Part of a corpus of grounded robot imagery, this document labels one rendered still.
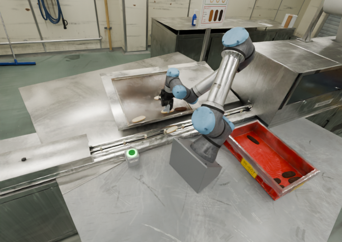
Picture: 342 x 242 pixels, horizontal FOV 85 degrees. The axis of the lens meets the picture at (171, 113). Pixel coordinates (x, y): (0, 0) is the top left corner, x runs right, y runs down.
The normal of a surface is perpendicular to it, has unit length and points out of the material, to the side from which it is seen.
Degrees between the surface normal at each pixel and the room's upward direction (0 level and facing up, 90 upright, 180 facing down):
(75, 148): 0
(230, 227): 0
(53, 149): 0
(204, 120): 57
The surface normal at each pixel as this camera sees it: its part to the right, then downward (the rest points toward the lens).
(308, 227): 0.10, -0.77
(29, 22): 0.44, 0.60
